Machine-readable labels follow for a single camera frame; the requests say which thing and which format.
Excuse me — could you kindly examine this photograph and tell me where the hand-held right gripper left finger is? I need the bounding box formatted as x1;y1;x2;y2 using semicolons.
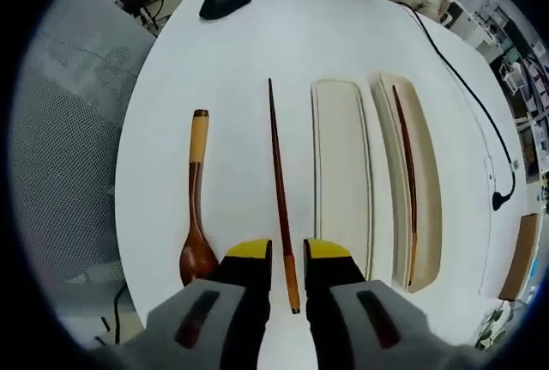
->
128;239;274;370

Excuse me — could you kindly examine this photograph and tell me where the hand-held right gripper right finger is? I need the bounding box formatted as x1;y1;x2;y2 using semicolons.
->
302;239;451;370

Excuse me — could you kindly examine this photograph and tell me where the dark wooden chopstick utensil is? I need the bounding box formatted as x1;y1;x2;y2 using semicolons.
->
390;84;419;288
267;77;302;315

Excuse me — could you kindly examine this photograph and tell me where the beige cutlery case lid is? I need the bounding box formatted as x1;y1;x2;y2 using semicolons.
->
310;78;375;282

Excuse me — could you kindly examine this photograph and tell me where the beige cutlery case base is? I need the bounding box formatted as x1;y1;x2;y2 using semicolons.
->
368;70;443;295

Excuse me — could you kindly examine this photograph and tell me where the brown wooden spoon utensil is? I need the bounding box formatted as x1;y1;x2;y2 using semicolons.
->
178;108;220;288

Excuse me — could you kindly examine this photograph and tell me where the green potted plant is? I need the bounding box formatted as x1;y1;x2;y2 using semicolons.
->
473;300;516;350

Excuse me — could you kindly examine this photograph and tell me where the brown cardboard box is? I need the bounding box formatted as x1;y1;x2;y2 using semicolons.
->
498;212;540;302

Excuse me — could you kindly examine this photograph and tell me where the grey mesh office chair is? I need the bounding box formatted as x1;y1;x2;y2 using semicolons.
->
11;0;159;305

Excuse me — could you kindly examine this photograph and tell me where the black computer mouse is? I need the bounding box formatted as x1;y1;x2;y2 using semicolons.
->
197;0;254;21

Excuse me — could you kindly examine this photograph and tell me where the black floor cable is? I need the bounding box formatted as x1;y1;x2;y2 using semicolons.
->
100;282;130;346

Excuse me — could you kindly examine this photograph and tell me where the long black power cable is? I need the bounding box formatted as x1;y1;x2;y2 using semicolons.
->
405;3;518;213

